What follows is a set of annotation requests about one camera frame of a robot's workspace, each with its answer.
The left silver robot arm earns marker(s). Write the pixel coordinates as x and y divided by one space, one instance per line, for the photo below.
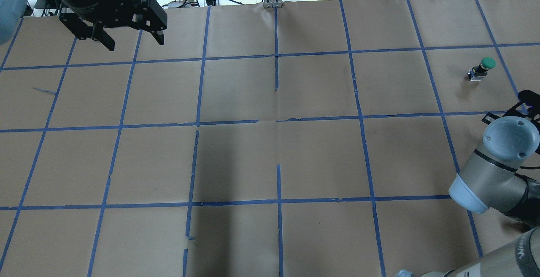
13 10

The lower usb hub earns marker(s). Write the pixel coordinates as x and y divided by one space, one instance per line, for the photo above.
180 4

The green push button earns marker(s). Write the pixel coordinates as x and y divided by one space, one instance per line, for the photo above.
478 73

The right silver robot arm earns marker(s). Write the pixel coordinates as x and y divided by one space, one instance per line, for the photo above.
489 179

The blue lit wrist camera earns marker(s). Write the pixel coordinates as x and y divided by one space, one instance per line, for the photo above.
530 99

